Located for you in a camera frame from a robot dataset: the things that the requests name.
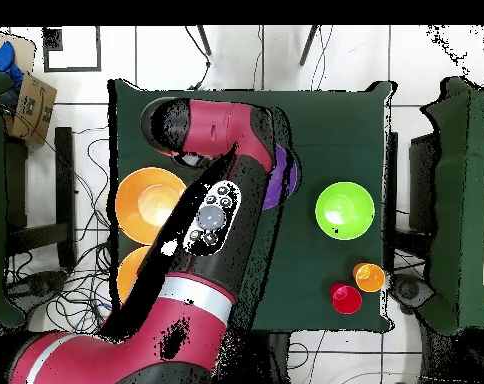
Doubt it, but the red cup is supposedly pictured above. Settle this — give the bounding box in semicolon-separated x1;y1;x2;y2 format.
329;282;364;316

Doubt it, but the black square frame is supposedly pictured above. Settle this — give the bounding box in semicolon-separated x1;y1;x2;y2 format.
41;25;103;74

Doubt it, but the purple bowl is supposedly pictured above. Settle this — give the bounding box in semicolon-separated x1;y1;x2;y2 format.
261;142;299;212

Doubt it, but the black tripod leg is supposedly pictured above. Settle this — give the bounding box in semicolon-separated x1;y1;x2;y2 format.
196;24;213;57
298;24;320;67

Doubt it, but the tangle of cables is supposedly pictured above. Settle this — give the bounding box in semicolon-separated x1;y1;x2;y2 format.
3;127;119;335

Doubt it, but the orange cup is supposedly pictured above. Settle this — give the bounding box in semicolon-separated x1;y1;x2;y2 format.
352;262;387;294

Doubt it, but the blue cloth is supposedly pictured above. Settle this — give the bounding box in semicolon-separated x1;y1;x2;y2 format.
0;40;25;87

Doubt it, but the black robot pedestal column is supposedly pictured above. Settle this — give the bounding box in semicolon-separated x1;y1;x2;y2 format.
221;330;293;384

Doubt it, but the black pedestal foot with knob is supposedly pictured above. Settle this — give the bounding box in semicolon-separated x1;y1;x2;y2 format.
5;269;69;309

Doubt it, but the cardboard box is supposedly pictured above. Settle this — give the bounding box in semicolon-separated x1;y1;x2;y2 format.
3;71;58;145

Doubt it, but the dark green table cloth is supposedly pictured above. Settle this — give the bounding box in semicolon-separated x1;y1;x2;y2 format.
107;78;397;333

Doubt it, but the large orange bowl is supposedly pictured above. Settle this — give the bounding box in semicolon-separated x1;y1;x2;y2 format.
116;245;152;307
114;166;188;246

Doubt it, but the large green bowl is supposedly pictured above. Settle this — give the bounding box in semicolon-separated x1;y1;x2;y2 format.
314;181;376;241

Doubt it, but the black bench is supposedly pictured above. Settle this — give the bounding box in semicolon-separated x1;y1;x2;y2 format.
3;126;77;269

